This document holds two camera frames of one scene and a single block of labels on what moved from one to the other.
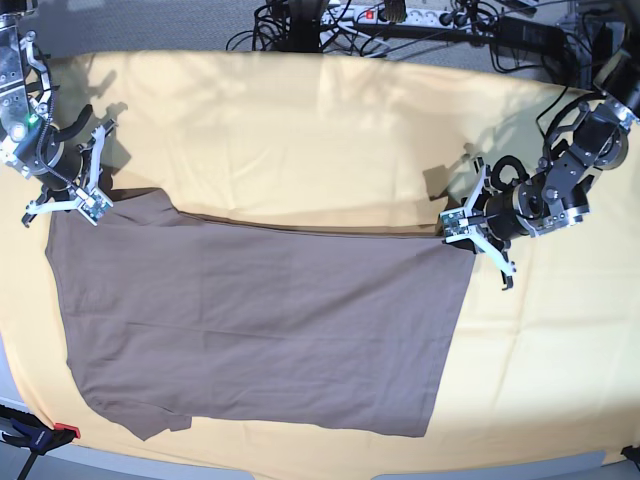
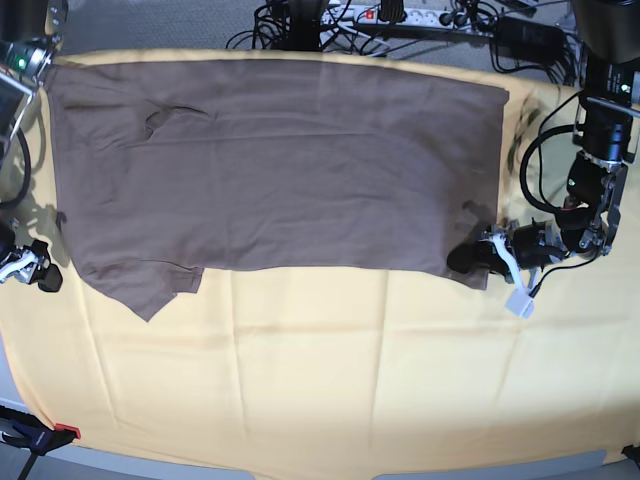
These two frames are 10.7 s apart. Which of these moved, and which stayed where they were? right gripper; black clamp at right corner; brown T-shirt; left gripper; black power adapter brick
Moved: brown T-shirt; left gripper; right gripper
Stayed: black clamp at right corner; black power adapter brick
